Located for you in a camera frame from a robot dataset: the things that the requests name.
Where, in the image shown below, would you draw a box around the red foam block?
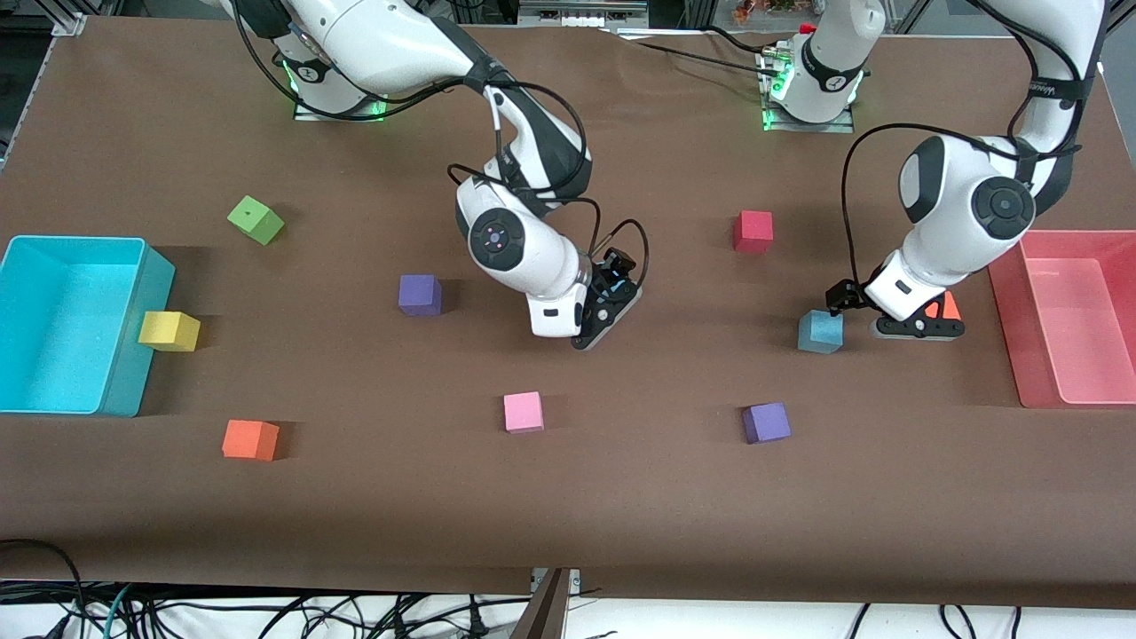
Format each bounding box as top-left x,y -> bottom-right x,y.
733,210 -> 774,254

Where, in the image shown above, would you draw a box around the purple foam block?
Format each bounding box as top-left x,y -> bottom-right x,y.
742,402 -> 792,445
398,274 -> 443,317

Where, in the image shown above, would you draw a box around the pink foam block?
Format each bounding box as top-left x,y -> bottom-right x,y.
503,391 -> 544,434

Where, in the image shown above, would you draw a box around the pink plastic bin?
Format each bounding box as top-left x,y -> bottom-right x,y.
988,229 -> 1136,409

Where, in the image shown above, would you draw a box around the brown table cover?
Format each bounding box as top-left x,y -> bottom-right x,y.
0,16 -> 1136,609

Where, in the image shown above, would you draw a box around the grey background device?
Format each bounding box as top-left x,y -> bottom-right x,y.
519,0 -> 649,28

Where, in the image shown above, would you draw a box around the orange background items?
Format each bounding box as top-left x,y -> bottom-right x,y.
732,0 -> 800,23

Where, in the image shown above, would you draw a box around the dark aluminium profile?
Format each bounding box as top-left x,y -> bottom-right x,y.
510,568 -> 571,639

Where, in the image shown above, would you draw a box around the green foam block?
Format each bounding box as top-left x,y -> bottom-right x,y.
227,195 -> 286,246

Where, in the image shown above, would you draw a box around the yellow foam block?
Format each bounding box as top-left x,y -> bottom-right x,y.
138,311 -> 201,352

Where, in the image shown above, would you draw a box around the cyan plastic bin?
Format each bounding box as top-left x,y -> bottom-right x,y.
0,235 -> 176,418

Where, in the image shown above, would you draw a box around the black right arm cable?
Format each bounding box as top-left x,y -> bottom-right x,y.
233,18 -> 651,294

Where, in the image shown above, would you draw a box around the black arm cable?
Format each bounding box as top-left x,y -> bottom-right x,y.
840,0 -> 1084,294
233,18 -> 651,294

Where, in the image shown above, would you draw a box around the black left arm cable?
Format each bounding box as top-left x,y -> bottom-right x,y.
840,0 -> 1084,294

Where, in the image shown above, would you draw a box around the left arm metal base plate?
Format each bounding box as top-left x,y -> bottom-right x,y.
761,53 -> 857,134

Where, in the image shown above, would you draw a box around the long black base cable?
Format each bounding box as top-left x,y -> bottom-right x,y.
612,35 -> 782,72

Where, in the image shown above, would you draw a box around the short black base cable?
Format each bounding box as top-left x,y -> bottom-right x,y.
706,25 -> 777,54

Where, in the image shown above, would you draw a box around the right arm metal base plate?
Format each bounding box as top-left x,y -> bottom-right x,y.
293,89 -> 391,122

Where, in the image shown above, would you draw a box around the teal floor cable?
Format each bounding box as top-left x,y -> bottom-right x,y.
103,584 -> 136,639

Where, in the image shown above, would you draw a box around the black looped floor cable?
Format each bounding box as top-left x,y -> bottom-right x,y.
0,539 -> 87,639

